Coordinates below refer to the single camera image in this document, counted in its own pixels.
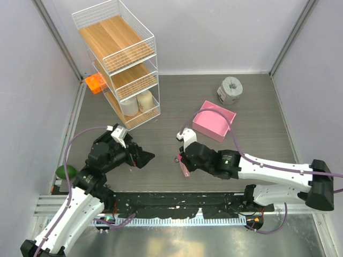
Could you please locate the green lime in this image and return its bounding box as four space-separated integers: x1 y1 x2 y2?
55 165 78 180

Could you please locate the cream lotion bottle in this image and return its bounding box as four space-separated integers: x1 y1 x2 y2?
137 90 154 113

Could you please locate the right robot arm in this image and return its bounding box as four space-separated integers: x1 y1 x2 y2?
180 142 334 211

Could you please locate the white toilet paper roll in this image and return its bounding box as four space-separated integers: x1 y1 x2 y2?
120 96 139 117

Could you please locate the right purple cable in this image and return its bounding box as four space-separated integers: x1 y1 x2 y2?
180 109 343 179

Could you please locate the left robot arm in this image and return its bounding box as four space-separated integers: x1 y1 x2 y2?
20 138 155 256

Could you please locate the white slotted cable duct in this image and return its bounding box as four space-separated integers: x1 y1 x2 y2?
92 215 247 228

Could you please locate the white wire shelf rack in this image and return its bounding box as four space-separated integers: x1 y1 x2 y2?
72 1 161 130

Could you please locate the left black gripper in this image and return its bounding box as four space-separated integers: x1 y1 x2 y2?
102 137 154 173

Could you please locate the orange plastic crate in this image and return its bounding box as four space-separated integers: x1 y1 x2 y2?
84 72 107 95

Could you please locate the pink plastic box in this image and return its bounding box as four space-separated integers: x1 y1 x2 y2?
192 101 236 143

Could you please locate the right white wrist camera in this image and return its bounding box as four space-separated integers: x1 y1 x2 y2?
176 128 197 151

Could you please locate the grey wrapped paper roll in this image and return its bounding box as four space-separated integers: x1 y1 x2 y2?
217 77 243 105

